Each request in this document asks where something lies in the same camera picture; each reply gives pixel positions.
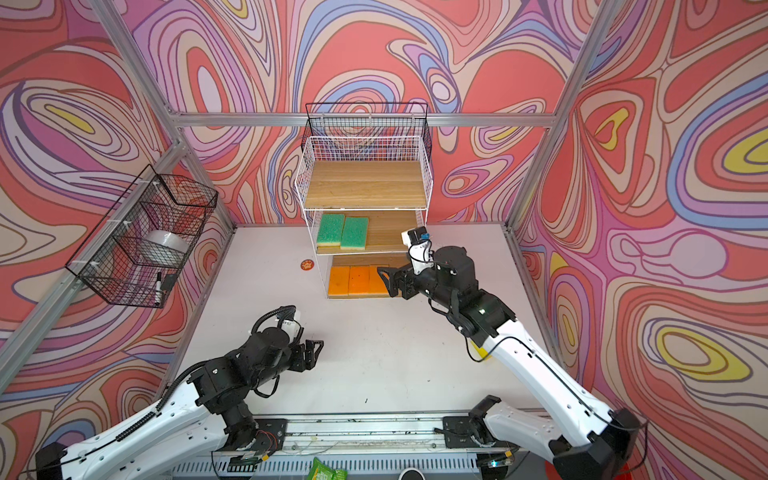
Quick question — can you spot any pale yellow sponge orange underside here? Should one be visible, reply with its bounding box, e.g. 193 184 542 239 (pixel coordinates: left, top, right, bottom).
368 265 389 296

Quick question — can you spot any green sponge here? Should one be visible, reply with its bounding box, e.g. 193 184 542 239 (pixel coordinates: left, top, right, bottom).
316 213 345 247

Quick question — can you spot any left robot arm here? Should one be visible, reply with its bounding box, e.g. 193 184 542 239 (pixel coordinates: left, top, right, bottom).
33 327 324 479

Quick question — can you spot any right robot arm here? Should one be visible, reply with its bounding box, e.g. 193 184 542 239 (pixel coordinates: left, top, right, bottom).
377 244 643 479

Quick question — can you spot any yellow sponge right table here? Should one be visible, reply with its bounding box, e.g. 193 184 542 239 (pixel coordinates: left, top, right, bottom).
469 341 488 362

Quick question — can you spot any green snack bag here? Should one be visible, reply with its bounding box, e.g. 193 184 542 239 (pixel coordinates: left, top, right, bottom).
306 457 348 480

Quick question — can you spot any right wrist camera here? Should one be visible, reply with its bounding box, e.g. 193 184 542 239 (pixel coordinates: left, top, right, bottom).
402 226 433 274

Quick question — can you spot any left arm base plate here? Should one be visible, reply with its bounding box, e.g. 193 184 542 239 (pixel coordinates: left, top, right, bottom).
225 418 288 454

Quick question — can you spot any aluminium front rail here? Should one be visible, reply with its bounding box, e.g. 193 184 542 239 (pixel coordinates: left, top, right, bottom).
173 410 607 457

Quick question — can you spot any white wire wooden shelf rack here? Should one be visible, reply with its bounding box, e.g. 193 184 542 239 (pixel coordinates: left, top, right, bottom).
294 156 433 299

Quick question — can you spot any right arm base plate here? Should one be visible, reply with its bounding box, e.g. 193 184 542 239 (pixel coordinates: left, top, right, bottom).
433 415 520 452

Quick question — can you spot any black wire basket behind shelf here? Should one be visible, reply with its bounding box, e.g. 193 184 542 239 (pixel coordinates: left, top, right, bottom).
300 100 432 170

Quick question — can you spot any black wire basket on wall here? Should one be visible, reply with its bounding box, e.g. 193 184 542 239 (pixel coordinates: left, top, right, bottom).
66 166 218 309

